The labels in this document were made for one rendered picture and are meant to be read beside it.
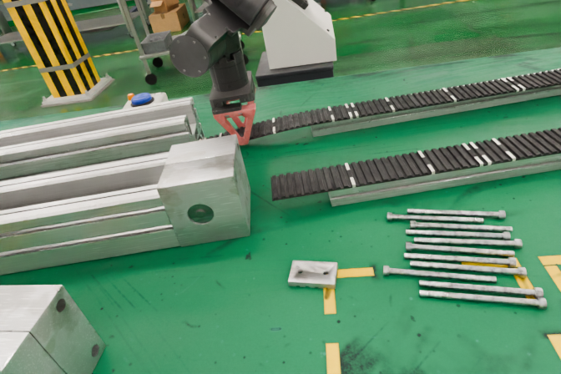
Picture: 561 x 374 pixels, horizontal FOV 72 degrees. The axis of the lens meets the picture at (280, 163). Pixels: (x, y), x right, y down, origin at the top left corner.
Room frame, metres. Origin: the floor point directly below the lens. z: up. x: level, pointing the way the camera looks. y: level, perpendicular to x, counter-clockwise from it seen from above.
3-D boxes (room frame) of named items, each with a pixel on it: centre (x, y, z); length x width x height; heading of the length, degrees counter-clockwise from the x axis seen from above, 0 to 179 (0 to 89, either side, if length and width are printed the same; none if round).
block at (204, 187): (0.43, 0.10, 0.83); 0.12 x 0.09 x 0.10; 177
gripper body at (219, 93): (0.60, 0.05, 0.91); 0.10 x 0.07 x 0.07; 177
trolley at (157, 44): (3.69, 0.63, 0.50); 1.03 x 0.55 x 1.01; 93
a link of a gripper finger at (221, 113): (0.59, 0.05, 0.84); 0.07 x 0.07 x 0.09; 87
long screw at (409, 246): (0.28, -0.17, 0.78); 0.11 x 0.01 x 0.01; 70
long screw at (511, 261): (0.26, -0.16, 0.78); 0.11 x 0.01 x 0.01; 70
